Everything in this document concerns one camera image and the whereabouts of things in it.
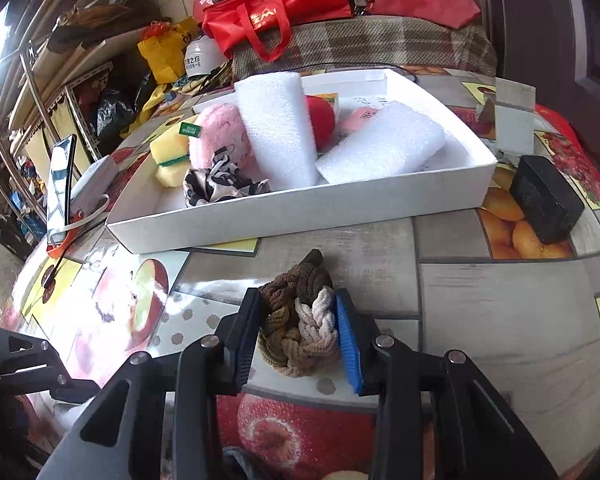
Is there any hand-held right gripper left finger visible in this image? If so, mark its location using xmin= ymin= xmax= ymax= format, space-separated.
xmin=37 ymin=287 xmax=261 ymax=480

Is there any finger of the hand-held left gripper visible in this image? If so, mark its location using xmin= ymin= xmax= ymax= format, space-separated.
xmin=0 ymin=325 xmax=101 ymax=406

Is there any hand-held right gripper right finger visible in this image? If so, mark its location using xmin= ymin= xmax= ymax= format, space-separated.
xmin=332 ymin=287 xmax=561 ymax=480

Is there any brown beige braided scrunchie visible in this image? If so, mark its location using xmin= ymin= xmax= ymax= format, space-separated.
xmin=257 ymin=249 xmax=342 ymax=378

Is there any white cardboard tray box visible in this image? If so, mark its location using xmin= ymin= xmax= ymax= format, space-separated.
xmin=105 ymin=69 xmax=498 ymax=255

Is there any white foam sheet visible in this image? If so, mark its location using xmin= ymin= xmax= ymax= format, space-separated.
xmin=316 ymin=101 xmax=447 ymax=184
xmin=235 ymin=72 xmax=322 ymax=192

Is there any yellow sponge with green layer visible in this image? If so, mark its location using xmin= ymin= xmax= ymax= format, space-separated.
xmin=149 ymin=121 xmax=201 ymax=188

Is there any pink tissue pack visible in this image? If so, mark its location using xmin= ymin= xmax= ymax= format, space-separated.
xmin=339 ymin=106 xmax=381 ymax=136

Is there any fruit print tablecloth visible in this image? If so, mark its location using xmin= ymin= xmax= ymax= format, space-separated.
xmin=0 ymin=67 xmax=600 ymax=480

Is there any black and white scrunchie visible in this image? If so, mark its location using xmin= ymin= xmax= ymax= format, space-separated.
xmin=182 ymin=147 xmax=272 ymax=207

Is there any smartphone on stand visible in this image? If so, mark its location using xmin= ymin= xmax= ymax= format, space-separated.
xmin=46 ymin=135 xmax=77 ymax=246

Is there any white power bank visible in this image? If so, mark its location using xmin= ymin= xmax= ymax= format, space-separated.
xmin=70 ymin=155 xmax=118 ymax=216

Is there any pink plush toy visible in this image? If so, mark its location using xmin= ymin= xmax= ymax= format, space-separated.
xmin=187 ymin=102 xmax=253 ymax=183

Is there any red plush apple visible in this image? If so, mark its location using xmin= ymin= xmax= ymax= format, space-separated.
xmin=305 ymin=95 xmax=337 ymax=151

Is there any black charger box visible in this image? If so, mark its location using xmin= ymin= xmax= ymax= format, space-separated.
xmin=509 ymin=155 xmax=586 ymax=245

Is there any metal shelf rack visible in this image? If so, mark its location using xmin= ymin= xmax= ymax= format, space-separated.
xmin=0 ymin=35 xmax=146 ymax=231

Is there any black plastic bag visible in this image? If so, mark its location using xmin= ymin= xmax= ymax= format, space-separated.
xmin=95 ymin=87 xmax=136 ymax=141

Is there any white helmet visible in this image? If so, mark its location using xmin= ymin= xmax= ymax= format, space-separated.
xmin=184 ymin=36 xmax=227 ymax=80

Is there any small white card box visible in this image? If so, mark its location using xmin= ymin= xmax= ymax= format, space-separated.
xmin=477 ymin=80 xmax=537 ymax=156

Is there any red printed cushion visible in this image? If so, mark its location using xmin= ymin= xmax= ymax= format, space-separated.
xmin=535 ymin=104 xmax=600 ymax=208

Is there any yellow plastic bag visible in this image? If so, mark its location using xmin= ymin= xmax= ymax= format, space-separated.
xmin=137 ymin=16 xmax=201 ymax=85

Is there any plaid blanket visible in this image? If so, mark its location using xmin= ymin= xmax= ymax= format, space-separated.
xmin=230 ymin=15 xmax=496 ymax=83

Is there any brown bag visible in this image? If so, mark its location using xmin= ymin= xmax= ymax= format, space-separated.
xmin=47 ymin=2 xmax=146 ymax=53

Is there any dark wooden door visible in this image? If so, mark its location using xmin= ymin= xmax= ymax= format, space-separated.
xmin=455 ymin=0 xmax=600 ymax=171

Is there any orange cable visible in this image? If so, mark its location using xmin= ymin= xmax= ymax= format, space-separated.
xmin=42 ymin=212 xmax=86 ymax=286

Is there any red tote bag with handles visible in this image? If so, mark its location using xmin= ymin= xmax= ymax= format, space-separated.
xmin=201 ymin=0 xmax=353 ymax=63

